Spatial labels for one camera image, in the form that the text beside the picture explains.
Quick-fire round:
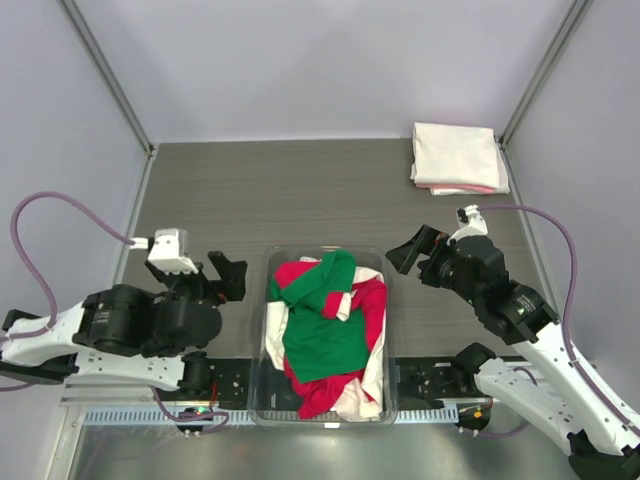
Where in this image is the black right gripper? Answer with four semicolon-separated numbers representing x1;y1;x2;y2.
386;223;482;305

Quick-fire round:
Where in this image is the green t shirt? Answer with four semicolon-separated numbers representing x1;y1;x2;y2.
270;250;369;384

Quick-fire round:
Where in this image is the clear plastic bin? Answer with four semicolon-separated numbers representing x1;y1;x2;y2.
248;246;398;427

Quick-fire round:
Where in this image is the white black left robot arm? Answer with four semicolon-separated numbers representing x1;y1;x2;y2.
1;251;248;399

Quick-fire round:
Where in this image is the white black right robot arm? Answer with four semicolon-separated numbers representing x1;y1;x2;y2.
386;226;639;479

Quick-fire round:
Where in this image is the folded pink t shirt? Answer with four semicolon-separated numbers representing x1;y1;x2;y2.
416;184;510;196

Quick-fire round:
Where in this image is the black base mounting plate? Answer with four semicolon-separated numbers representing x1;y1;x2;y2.
179;355;501;407

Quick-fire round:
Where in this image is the folded white t shirt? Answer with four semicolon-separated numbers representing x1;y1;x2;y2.
410;122;509;189

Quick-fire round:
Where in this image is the white t shirt in bin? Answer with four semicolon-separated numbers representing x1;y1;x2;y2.
263;255;387;422

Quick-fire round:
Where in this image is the magenta red t shirt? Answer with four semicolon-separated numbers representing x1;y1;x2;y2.
272;260;389;420

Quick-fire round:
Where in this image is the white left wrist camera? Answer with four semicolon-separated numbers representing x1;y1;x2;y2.
128;228;199;274

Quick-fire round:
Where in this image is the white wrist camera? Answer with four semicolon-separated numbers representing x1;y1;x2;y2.
128;228;199;274
447;205;488;246

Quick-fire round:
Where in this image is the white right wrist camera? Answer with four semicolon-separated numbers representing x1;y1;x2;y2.
447;205;488;246

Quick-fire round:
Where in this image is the slotted grey cable duct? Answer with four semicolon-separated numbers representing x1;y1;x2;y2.
83;404;459;428

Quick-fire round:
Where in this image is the left aluminium frame post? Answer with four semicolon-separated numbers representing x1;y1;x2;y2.
57;0;154;159

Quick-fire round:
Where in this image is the aluminium frame post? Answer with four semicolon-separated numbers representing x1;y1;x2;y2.
57;0;154;159
498;0;593;151

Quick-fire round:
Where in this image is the right aluminium frame post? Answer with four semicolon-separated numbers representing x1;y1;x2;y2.
498;0;593;151

